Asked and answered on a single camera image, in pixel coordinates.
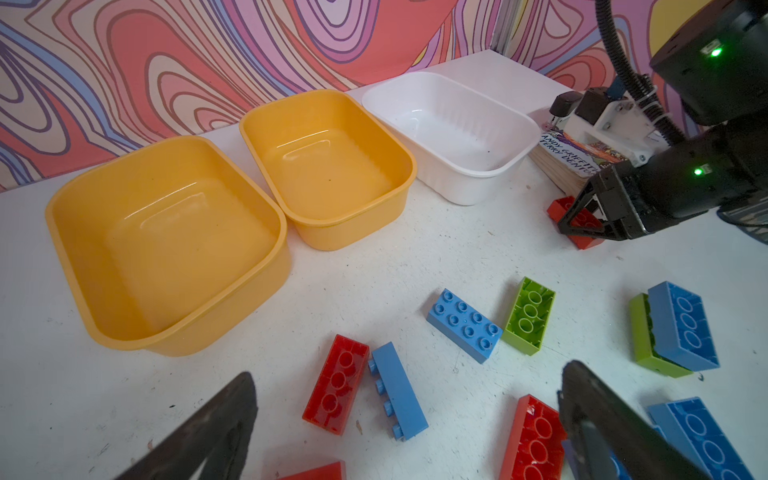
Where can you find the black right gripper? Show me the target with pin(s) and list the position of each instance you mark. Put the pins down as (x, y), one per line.
(721, 169)

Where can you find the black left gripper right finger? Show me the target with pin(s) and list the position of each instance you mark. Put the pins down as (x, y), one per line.
(600, 425)

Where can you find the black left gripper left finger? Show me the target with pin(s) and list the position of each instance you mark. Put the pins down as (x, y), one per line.
(212, 444)

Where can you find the red lego brick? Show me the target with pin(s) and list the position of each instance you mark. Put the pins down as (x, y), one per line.
(332, 471)
(534, 448)
(559, 207)
(332, 398)

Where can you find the green lego brick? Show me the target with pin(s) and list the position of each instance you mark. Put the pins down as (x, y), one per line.
(528, 318)

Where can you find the blue lego brick studs up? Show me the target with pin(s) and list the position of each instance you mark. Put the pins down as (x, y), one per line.
(474, 333)

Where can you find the blue lego brick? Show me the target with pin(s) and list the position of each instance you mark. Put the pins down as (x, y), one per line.
(392, 381)
(689, 427)

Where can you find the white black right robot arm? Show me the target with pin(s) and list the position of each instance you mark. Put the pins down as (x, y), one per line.
(716, 62)

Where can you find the green lego under blue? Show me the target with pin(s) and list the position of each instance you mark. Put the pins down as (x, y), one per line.
(644, 343)

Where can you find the blue lego on green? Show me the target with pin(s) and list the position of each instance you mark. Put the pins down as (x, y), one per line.
(680, 327)

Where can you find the white plastic container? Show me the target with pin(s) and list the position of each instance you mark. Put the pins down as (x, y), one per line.
(466, 144)

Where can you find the yellow left plastic container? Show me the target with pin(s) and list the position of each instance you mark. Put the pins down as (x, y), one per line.
(168, 248)

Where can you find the yellow plastic container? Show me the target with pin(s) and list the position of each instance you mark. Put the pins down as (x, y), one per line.
(168, 248)
(335, 171)

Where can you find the yellow middle plastic container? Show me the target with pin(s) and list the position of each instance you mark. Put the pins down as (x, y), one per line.
(335, 171)

